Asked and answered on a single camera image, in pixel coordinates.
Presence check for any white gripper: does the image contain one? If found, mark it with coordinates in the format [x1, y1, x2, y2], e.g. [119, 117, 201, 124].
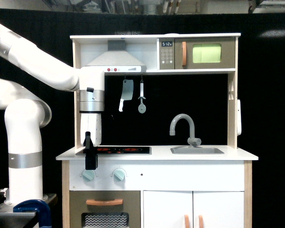
[80, 113, 102, 170]

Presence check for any grey toy faucet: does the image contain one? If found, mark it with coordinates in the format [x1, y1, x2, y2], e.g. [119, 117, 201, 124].
[169, 114, 202, 148]

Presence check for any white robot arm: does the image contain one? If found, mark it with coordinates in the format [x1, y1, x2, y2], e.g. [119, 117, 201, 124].
[0, 24, 105, 205]

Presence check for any black toy stovetop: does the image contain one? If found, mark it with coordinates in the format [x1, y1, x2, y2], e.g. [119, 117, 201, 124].
[96, 146, 152, 156]

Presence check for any left mint stove knob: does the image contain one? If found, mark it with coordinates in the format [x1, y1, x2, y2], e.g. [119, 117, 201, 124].
[82, 170, 95, 181]

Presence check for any mint stove knob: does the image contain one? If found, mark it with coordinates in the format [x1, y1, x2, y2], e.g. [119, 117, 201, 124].
[112, 168, 126, 181]
[82, 170, 95, 181]

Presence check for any right mint stove knob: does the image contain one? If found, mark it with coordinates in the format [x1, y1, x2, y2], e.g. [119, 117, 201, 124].
[112, 168, 126, 181]

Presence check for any toy oven door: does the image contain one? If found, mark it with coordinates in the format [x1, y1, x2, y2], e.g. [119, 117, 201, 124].
[70, 190, 141, 228]

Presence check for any blue C-clamp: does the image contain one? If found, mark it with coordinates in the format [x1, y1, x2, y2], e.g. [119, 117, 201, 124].
[13, 199, 52, 228]

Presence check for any toy pizza cutter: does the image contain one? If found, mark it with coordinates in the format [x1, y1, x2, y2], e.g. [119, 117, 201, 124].
[138, 81, 146, 114]

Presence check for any white wooden toy kitchen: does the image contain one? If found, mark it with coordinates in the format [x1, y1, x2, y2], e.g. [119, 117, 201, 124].
[57, 33, 257, 228]

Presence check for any toy cleaver knife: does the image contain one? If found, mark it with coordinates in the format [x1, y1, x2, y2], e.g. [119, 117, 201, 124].
[119, 79, 133, 112]

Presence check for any left white cabinet door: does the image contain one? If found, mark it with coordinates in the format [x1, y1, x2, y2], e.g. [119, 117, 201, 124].
[142, 190, 193, 228]

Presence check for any white cabinet door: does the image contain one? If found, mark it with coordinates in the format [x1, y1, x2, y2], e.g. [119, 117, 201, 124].
[193, 191, 244, 228]
[142, 190, 193, 228]

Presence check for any grey toy sink basin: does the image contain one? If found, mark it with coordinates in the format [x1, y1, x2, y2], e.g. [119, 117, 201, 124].
[171, 147, 224, 154]

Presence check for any grey toy range hood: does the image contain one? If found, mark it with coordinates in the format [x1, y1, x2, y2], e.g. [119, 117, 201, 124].
[86, 40, 147, 73]

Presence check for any right white cabinet door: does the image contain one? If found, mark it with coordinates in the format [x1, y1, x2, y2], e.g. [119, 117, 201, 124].
[193, 191, 244, 228]

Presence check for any white side-mounted holder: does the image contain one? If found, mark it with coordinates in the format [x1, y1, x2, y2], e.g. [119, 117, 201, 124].
[237, 99, 242, 136]

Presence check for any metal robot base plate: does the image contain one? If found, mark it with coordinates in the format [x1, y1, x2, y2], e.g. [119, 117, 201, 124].
[0, 194, 57, 228]

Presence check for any toy microwave with orange handle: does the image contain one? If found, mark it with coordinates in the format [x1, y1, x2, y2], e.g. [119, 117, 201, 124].
[158, 37, 236, 70]

